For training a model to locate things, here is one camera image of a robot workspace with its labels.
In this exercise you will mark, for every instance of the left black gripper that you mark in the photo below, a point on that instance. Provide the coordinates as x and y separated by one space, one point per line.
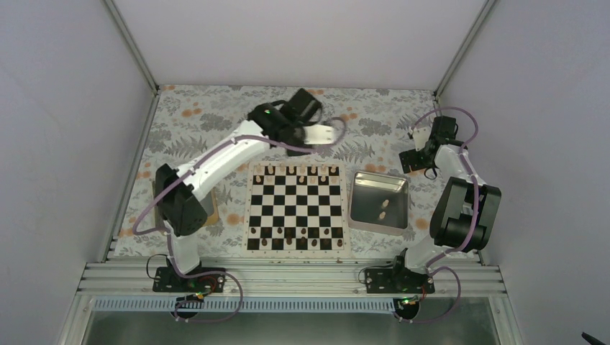
296 153

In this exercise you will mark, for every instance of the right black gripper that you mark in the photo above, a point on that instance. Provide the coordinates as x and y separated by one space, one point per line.
415 164

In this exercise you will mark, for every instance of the metal tray with light pieces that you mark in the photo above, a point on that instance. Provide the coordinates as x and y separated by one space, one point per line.
368 191

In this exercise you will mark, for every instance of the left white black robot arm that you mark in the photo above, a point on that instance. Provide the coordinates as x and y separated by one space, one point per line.
253 136

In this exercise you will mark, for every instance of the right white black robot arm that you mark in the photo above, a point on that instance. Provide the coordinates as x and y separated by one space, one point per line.
465 213

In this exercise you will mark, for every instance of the floral patterned table mat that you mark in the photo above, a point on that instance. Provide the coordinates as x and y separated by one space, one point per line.
190 119

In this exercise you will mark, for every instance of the black white chessboard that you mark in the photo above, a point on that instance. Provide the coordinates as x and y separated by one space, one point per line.
287 203

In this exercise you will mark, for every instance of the empty metal tray wooden rim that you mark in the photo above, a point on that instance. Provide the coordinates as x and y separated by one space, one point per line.
212 209

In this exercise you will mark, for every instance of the dark piece row one left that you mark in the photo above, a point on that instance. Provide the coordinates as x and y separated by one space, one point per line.
277 244

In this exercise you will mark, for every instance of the dark piece row one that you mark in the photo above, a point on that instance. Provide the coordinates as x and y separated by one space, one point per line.
277 244
326 244

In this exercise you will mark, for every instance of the dark piece row one right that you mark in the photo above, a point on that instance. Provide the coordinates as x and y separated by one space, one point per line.
326 244

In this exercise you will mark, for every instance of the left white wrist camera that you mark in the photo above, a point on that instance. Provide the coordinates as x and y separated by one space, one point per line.
319 134

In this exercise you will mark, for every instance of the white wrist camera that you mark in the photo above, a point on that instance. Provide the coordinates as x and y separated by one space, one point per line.
319 134
420 137

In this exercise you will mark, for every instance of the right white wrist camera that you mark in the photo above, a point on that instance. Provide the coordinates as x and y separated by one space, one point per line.
420 137

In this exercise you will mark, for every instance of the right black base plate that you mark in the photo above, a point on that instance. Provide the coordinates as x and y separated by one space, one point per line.
384 280

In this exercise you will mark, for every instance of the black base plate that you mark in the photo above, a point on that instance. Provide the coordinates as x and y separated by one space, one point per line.
384 280
168 281

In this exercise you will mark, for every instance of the aluminium rail frame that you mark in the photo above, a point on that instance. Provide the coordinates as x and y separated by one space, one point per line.
277 281

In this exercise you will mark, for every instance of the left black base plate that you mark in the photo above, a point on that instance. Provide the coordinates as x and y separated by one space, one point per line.
168 281

